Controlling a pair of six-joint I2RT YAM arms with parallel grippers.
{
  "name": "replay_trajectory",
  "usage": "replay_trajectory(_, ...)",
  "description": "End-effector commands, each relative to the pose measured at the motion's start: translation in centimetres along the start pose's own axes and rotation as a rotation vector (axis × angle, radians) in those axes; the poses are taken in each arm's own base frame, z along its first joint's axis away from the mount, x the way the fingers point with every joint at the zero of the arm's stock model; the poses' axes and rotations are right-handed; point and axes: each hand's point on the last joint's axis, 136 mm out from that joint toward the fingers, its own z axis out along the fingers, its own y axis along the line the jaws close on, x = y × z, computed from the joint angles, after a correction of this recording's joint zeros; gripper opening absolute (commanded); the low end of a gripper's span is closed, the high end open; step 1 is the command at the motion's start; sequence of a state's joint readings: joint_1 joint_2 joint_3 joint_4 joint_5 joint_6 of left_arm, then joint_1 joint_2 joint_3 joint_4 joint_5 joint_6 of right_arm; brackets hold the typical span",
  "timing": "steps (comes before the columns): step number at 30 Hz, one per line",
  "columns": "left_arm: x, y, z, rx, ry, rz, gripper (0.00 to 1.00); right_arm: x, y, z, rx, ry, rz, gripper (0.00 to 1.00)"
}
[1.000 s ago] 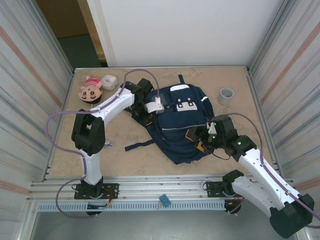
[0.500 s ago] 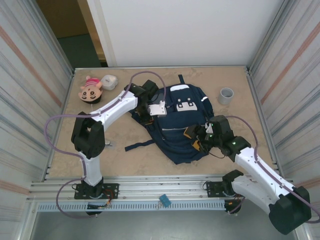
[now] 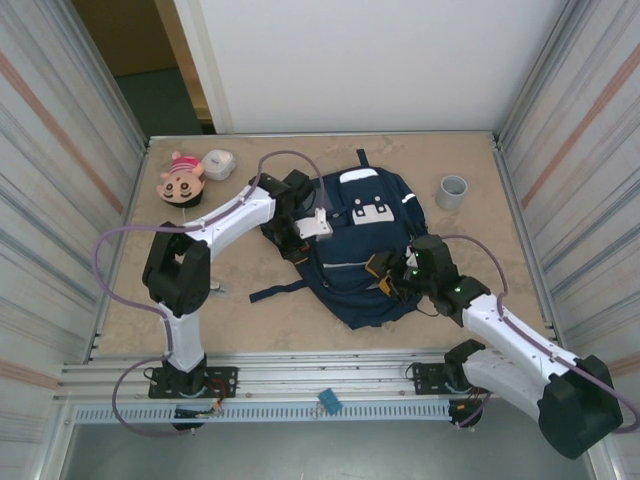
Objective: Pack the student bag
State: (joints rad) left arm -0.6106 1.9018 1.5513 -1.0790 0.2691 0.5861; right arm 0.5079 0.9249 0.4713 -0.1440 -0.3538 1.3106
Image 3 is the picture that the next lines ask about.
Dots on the navy blue backpack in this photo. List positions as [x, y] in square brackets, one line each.
[350, 250]

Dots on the small white rounded case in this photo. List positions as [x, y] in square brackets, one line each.
[219, 162]

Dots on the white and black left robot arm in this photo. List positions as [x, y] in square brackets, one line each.
[175, 272]

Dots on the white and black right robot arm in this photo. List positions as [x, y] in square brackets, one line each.
[580, 410]

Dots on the grey cup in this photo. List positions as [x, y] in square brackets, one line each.
[452, 192]

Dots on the pink plush doll head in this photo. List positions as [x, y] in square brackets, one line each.
[177, 187]

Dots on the blue binder clip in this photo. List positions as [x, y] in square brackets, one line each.
[329, 398]

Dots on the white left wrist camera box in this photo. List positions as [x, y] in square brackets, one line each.
[315, 227]

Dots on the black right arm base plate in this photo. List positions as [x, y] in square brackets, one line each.
[427, 377]

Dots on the aluminium frame rails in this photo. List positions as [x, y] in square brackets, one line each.
[325, 372]

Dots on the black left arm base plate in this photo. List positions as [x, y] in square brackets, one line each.
[225, 381]

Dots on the white door frame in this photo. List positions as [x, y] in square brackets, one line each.
[210, 75]

